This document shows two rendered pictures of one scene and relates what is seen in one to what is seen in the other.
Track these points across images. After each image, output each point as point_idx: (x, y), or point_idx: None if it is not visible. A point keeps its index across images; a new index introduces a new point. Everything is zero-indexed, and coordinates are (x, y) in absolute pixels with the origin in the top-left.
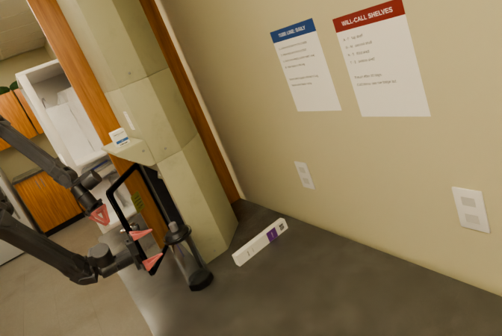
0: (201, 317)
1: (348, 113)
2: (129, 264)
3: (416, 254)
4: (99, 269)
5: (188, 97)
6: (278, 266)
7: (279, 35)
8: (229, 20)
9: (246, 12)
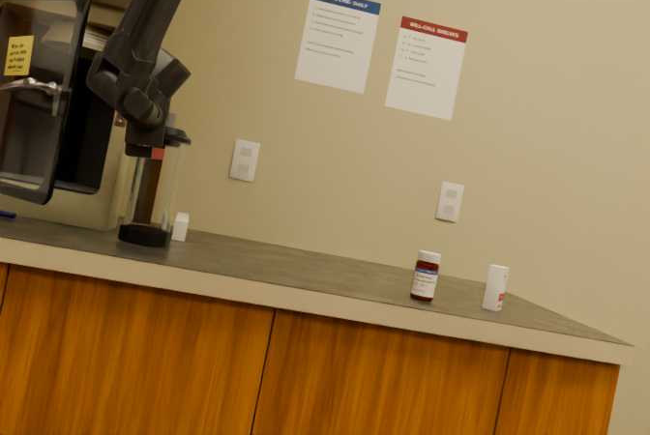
0: (229, 263)
1: (369, 99)
2: (154, 128)
3: (370, 258)
4: (159, 95)
5: None
6: (247, 248)
7: None
8: None
9: None
